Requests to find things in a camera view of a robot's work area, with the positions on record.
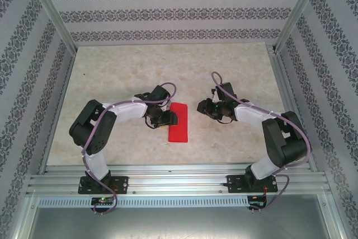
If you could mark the aluminium frame post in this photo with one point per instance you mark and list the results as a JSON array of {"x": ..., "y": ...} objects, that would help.
[
  {"x": 298, "y": 12},
  {"x": 54, "y": 12}
]

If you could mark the aluminium side rail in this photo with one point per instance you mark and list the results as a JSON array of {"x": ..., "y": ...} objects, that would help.
[
  {"x": 281, "y": 82},
  {"x": 58, "y": 110}
]

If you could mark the grey metal sheet panel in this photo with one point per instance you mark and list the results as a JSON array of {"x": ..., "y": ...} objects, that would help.
[{"x": 179, "y": 222}]

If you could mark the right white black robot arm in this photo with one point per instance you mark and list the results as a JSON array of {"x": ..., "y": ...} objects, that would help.
[{"x": 279, "y": 138}]

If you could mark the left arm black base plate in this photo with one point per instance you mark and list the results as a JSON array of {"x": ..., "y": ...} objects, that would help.
[{"x": 121, "y": 183}]

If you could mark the red cloth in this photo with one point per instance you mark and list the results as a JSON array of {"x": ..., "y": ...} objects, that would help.
[{"x": 180, "y": 130}]

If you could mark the aluminium mounting rail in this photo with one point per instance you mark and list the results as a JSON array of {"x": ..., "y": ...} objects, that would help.
[{"x": 179, "y": 178}]

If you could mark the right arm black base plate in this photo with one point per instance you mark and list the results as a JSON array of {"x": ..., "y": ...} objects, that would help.
[{"x": 233, "y": 183}]

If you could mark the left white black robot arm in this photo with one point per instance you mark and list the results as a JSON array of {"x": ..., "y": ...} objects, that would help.
[{"x": 128, "y": 111}]

